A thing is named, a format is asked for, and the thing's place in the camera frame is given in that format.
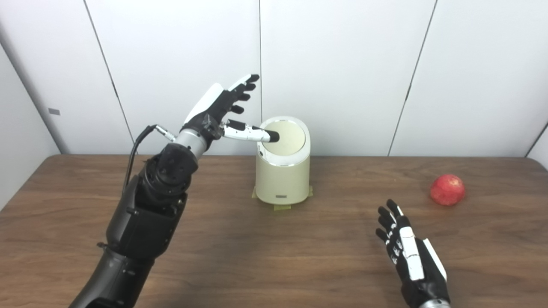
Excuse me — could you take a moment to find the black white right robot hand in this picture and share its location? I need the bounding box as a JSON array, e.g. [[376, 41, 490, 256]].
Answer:
[[375, 199, 451, 308]]

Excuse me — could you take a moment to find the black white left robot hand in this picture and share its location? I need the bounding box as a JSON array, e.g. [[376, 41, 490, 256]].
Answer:
[[180, 74, 280, 150]]

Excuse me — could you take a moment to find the red apple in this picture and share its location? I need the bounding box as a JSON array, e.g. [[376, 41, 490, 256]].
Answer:
[[430, 174, 466, 207]]

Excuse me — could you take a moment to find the cream round bin lid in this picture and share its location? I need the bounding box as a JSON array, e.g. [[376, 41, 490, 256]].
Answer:
[[262, 121, 306, 156]]

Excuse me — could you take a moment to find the cream-colored bin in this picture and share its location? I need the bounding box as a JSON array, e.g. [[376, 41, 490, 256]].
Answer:
[[255, 116, 311, 205]]

